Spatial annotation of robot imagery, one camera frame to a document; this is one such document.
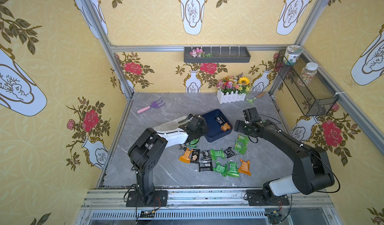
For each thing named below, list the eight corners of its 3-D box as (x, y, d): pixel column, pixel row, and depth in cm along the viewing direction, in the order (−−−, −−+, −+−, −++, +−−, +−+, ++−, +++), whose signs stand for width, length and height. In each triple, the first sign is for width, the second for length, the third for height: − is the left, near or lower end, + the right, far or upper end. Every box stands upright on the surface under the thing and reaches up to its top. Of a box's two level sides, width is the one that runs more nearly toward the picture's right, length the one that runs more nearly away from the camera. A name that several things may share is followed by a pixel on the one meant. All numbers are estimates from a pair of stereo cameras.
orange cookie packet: (178, 160, 89) (178, 158, 87) (184, 148, 94) (184, 146, 92) (188, 164, 87) (188, 163, 85) (194, 152, 92) (194, 150, 90)
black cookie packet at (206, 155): (200, 160, 88) (200, 159, 87) (200, 151, 92) (200, 150, 90) (211, 160, 88) (211, 159, 86) (210, 151, 92) (211, 150, 90)
